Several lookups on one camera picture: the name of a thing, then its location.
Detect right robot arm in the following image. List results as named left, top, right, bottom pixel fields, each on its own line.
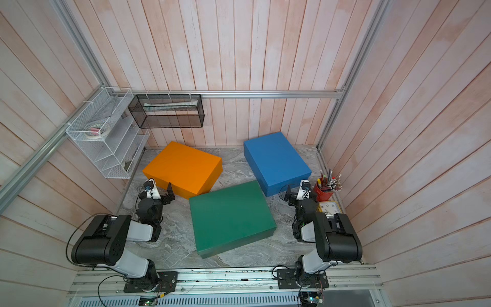
left=279, top=188, right=363, bottom=288

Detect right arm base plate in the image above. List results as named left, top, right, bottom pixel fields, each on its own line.
left=274, top=268, right=329, bottom=290

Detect white wire shelf rack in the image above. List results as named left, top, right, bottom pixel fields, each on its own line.
left=66, top=87, right=150, bottom=179

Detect tape roll in rack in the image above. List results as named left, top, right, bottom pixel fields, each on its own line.
left=84, top=122, right=111, bottom=139

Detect orange shoebox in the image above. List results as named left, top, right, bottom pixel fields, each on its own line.
left=143, top=142, right=222, bottom=199

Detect black mesh wall basket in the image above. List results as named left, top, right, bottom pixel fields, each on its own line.
left=129, top=93, right=205, bottom=129

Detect papers in black basket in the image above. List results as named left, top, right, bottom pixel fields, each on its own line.
left=143, top=100, right=199, bottom=112

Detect green shoebox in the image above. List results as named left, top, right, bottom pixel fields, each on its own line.
left=189, top=181, right=277, bottom=258

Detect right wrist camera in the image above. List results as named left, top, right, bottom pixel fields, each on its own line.
left=297, top=180, right=311, bottom=200

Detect red pencil cup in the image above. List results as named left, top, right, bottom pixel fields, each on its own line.
left=313, top=184, right=334, bottom=202

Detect pencils bundle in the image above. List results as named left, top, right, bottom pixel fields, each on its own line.
left=315, top=169, right=342, bottom=193

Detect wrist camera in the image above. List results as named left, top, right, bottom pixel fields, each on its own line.
left=297, top=180, right=311, bottom=200
left=143, top=179, right=161, bottom=199

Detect blue shoebox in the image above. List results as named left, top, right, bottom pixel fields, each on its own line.
left=244, top=133, right=311, bottom=197

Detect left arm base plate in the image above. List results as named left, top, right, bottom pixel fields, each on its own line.
left=124, top=271, right=178, bottom=294

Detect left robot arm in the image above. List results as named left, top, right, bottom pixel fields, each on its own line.
left=67, top=179, right=175, bottom=292

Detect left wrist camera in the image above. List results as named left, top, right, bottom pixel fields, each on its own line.
left=143, top=179, right=161, bottom=199

